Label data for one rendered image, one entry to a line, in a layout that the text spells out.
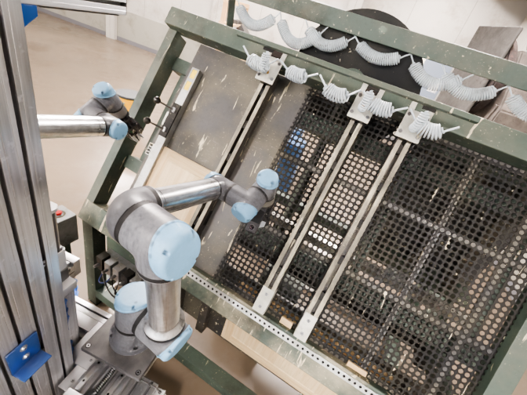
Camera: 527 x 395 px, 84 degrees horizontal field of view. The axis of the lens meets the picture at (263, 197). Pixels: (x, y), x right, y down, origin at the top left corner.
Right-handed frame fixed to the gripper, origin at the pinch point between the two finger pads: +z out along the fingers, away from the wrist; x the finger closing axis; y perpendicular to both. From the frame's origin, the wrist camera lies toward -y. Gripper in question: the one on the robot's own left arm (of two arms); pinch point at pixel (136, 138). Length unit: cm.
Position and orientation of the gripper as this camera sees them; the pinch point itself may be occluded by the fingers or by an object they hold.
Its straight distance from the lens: 163.6
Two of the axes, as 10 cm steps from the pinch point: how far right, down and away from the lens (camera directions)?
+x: 6.6, -6.9, 2.8
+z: 0.5, 4.2, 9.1
